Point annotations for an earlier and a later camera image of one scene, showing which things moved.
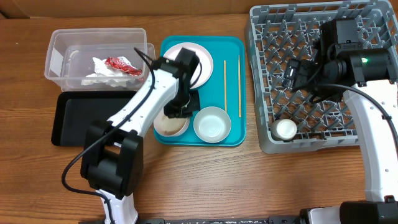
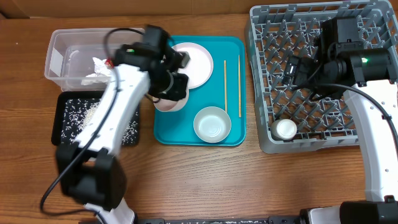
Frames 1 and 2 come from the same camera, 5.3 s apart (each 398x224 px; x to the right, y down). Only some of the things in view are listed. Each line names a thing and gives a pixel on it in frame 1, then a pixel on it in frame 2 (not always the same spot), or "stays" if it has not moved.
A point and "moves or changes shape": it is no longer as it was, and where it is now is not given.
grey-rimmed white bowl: [212, 124] stays
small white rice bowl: [170, 126] moves or changes shape
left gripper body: [184, 103] to [169, 85]
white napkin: [107, 74] stays
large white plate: [205, 59] stays
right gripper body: [309, 76] stays
